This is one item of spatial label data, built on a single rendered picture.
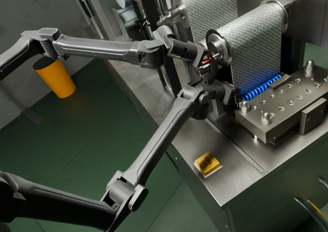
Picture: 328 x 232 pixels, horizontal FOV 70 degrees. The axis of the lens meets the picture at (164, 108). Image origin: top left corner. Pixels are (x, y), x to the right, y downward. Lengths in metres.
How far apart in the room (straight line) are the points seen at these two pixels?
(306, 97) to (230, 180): 0.41
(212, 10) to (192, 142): 0.56
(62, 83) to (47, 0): 1.23
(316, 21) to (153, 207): 1.60
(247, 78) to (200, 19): 0.31
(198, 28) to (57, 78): 2.82
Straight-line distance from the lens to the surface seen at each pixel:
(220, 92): 0.89
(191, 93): 0.78
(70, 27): 4.26
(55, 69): 3.60
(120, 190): 0.71
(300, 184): 1.26
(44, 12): 4.09
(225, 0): 1.11
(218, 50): 0.87
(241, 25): 0.92
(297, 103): 0.99
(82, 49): 0.85
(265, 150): 1.00
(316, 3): 1.02
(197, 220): 1.87
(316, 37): 1.07
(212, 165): 0.94
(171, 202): 1.97
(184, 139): 1.07
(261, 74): 1.04
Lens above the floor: 1.70
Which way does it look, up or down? 40 degrees down
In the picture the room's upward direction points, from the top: 22 degrees counter-clockwise
